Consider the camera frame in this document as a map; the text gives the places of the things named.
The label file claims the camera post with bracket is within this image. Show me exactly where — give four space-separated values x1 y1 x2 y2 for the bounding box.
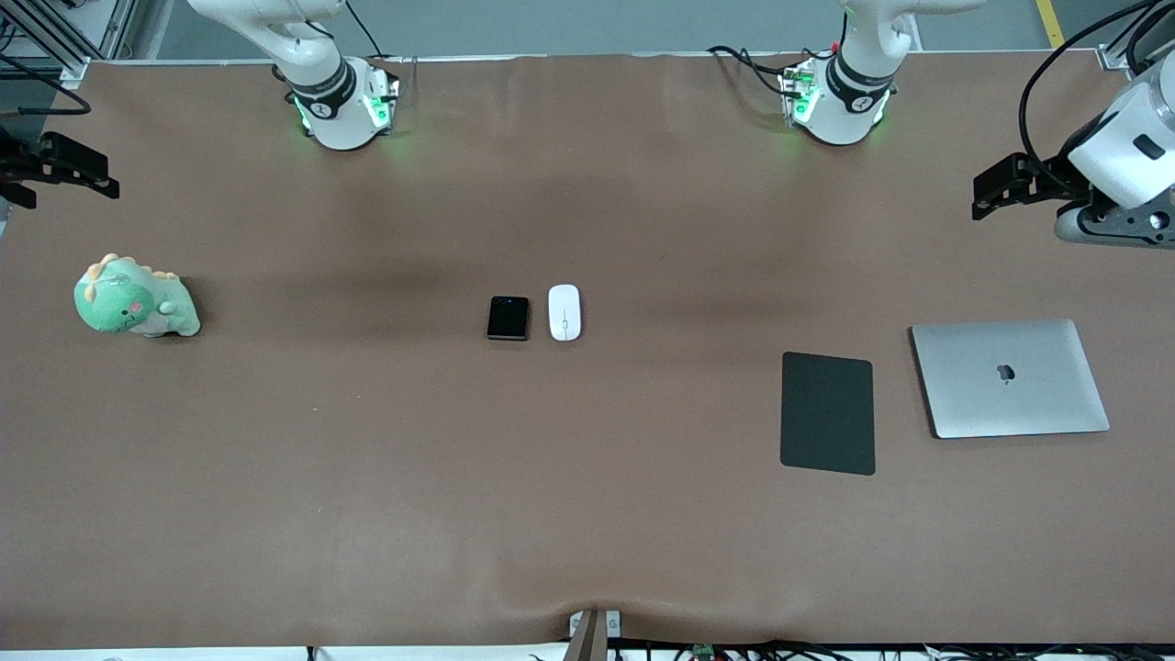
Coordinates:
566 609 623 661

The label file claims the aluminium frame profile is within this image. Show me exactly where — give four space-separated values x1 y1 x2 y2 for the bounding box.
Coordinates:
0 0 140 82
1095 0 1175 73

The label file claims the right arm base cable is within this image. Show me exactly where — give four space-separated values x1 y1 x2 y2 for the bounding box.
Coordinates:
344 0 419 88

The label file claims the green dinosaur plush toy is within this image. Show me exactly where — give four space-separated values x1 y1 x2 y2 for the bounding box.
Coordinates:
73 253 202 339

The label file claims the black mouse pad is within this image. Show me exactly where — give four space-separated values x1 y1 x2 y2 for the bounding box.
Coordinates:
779 351 877 476

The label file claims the white computer mouse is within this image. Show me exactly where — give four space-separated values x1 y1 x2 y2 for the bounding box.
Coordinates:
547 284 582 342

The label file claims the brown table cover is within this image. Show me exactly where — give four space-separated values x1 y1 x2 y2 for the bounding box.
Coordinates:
0 50 1175 649

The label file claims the left arm base cable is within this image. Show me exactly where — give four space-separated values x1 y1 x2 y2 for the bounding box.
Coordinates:
707 44 801 100

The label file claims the silver closed laptop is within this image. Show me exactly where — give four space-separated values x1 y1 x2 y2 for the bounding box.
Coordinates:
910 318 1112 440

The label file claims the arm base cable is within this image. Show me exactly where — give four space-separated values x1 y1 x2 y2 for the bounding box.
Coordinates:
344 0 419 88
707 44 801 100

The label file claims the black flip phone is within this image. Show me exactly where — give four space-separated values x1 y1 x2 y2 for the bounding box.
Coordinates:
487 295 532 342

